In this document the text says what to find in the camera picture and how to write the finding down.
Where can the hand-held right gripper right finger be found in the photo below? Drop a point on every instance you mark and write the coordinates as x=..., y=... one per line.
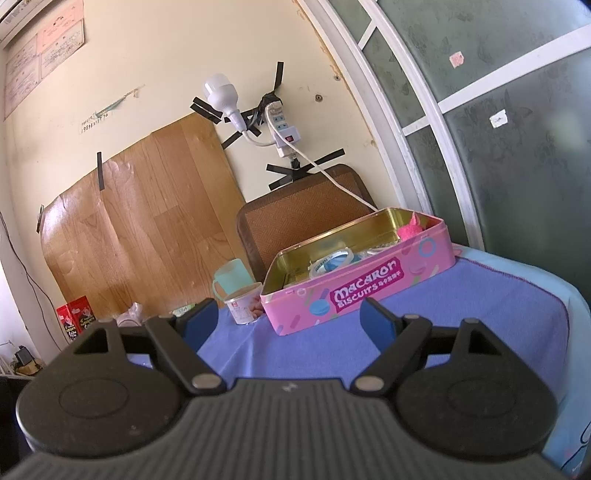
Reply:
x=376, y=323

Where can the white glass sticker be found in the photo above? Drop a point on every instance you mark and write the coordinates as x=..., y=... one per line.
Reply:
x=498, y=119

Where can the blue green toothpaste box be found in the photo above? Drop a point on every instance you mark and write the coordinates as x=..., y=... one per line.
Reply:
x=183, y=310

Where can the pink glass sticker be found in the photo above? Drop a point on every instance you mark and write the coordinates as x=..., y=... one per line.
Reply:
x=457, y=60

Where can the red snack packet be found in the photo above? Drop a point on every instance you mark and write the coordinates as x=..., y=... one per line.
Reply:
x=76, y=318

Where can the white light bulb lamp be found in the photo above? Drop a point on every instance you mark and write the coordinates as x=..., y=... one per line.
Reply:
x=221, y=94

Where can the white power strip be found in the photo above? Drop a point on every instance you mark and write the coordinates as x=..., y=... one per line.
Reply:
x=284, y=127

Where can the white paper food can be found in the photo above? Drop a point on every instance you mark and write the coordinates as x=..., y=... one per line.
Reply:
x=244, y=304

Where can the blue translucent plastic case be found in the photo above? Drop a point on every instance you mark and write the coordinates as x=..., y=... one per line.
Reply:
x=330, y=264

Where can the pink tin box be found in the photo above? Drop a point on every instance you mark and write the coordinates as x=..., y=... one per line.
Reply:
x=369, y=286

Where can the single black tape strip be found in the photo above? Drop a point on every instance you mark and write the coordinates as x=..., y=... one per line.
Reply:
x=101, y=170

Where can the pale paper wall notice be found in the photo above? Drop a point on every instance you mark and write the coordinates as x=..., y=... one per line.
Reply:
x=21, y=78

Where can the wood pattern wall panel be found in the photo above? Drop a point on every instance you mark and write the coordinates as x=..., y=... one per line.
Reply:
x=147, y=221

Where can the plastic wrapped paper cups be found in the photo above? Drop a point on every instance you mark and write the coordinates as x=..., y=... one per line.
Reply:
x=131, y=314

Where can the blue tablecloth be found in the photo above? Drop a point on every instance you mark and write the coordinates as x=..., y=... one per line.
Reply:
x=485, y=314

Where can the white framed frosted glass door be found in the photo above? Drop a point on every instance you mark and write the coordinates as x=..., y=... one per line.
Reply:
x=508, y=161

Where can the pink soft toy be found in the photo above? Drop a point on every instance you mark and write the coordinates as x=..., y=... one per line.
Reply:
x=412, y=228

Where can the white air conditioner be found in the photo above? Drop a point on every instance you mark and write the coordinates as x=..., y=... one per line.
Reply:
x=23, y=18

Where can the black tape strips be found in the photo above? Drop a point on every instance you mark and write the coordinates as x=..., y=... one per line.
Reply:
x=286, y=173

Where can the pink paper wall notice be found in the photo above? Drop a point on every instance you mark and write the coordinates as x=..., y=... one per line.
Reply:
x=62, y=41

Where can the brown wicker chair back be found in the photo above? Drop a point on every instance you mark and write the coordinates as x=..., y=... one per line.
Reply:
x=295, y=221

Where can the black power adapter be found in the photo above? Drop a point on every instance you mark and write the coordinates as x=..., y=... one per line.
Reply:
x=23, y=356

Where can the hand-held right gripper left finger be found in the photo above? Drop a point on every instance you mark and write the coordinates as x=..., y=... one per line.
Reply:
x=202, y=323

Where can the light blue bed sheet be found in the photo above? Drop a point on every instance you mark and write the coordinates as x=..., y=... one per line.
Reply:
x=577, y=369

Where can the mint green plastic cup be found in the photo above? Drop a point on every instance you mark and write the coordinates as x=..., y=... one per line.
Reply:
x=233, y=274

